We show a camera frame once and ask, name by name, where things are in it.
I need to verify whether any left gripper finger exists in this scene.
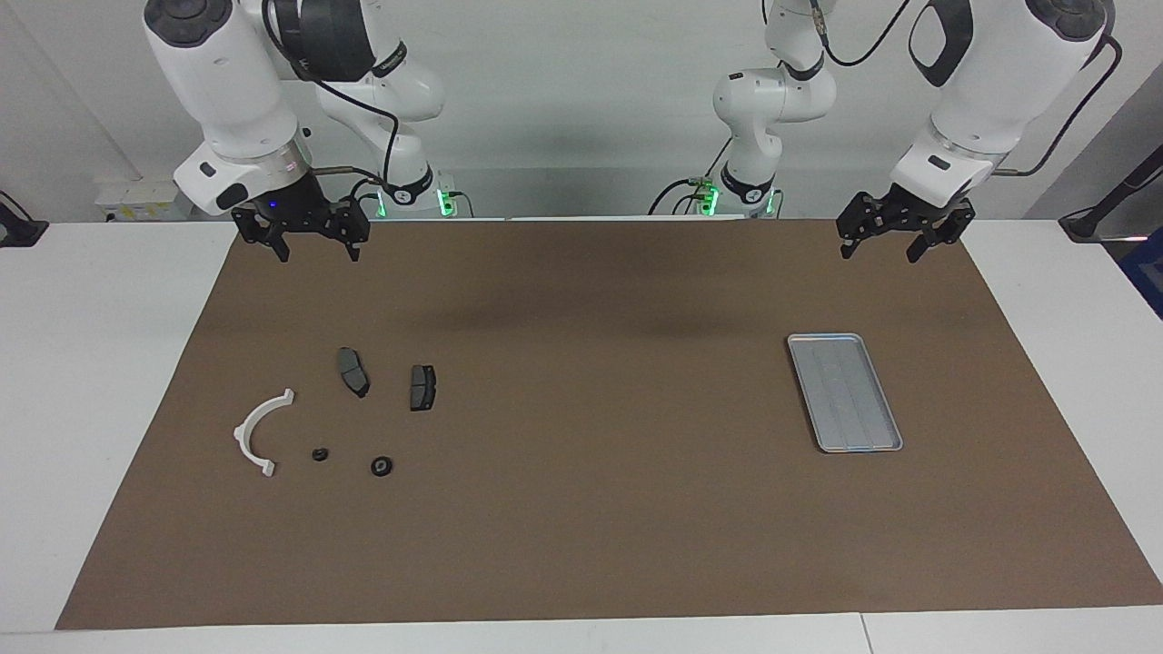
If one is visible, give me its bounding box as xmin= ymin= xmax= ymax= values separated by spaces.
xmin=836 ymin=191 xmax=885 ymax=262
xmin=907 ymin=202 xmax=978 ymax=265

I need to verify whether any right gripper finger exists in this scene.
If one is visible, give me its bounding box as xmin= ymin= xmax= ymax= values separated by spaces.
xmin=232 ymin=207 xmax=292 ymax=264
xmin=331 ymin=202 xmax=373 ymax=263

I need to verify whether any silver metal tray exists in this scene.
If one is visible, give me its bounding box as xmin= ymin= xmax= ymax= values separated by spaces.
xmin=787 ymin=332 xmax=905 ymax=454

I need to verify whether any white power strip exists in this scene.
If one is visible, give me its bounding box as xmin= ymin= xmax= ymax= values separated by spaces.
xmin=94 ymin=176 xmax=196 ymax=223

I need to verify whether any long dark brake pad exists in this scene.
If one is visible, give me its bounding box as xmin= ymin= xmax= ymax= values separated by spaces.
xmin=336 ymin=346 xmax=372 ymax=400

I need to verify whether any black angled stand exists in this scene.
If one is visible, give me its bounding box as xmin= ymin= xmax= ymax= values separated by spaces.
xmin=1059 ymin=144 xmax=1163 ymax=244

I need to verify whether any blue crate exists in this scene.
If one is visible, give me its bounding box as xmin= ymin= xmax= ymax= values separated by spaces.
xmin=1119 ymin=225 xmax=1163 ymax=321

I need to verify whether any black stand foot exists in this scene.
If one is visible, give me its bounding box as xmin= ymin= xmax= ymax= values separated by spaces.
xmin=0 ymin=189 xmax=49 ymax=249

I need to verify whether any brown table mat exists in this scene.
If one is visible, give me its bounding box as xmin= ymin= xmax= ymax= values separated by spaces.
xmin=55 ymin=218 xmax=1163 ymax=632

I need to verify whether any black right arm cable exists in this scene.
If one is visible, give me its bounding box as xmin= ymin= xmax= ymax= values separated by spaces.
xmin=262 ymin=0 xmax=401 ymax=189

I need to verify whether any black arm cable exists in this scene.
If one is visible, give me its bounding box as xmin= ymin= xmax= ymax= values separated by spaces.
xmin=807 ymin=0 xmax=1125 ymax=179
xmin=262 ymin=0 xmax=401 ymax=189

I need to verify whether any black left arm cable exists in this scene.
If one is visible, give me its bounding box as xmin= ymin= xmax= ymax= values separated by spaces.
xmin=807 ymin=0 xmax=1125 ymax=179

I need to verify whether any white semicircular plastic bracket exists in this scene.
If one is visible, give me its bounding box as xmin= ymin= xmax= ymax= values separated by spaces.
xmin=233 ymin=388 xmax=296 ymax=479

